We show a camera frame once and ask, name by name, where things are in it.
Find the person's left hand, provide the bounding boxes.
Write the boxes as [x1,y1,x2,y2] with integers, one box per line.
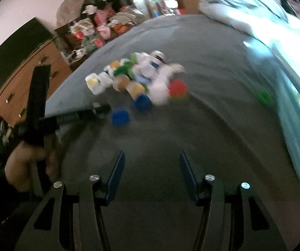
[4,142,59,192]

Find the light blue plastic basket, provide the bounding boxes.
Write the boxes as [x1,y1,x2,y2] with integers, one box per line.
[275,67,300,207]

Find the light blue duvet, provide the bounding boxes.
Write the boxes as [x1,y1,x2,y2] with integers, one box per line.
[198,0,300,65]

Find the blue bottle cap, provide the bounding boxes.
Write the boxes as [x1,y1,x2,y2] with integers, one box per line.
[133,94,152,112]
[111,109,130,127]

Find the red bottle cap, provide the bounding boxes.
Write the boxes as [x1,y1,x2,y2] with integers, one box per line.
[168,80,188,99]

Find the wooden drawer cabinet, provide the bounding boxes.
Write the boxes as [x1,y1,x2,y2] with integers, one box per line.
[0,40,72,127]

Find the cluttered clothes pile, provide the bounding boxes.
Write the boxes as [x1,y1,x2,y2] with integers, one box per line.
[55,0,145,53]

